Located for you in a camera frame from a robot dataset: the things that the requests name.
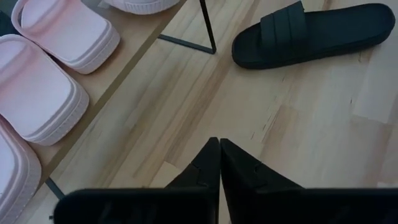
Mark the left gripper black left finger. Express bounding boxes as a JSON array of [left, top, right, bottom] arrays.
[[164, 136, 221, 191]]

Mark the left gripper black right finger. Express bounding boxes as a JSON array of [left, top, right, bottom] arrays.
[[220, 138, 305, 191]]

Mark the wooden shelf with black frame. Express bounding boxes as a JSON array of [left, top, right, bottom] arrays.
[[0, 0, 218, 202]]

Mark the black rubber slide sandal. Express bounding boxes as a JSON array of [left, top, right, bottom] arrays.
[[231, 1, 396, 70]]

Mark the pink rubber slide sandal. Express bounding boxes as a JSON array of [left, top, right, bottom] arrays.
[[0, 34, 90, 147], [104, 0, 182, 16], [0, 116, 42, 224], [11, 0, 121, 75]]

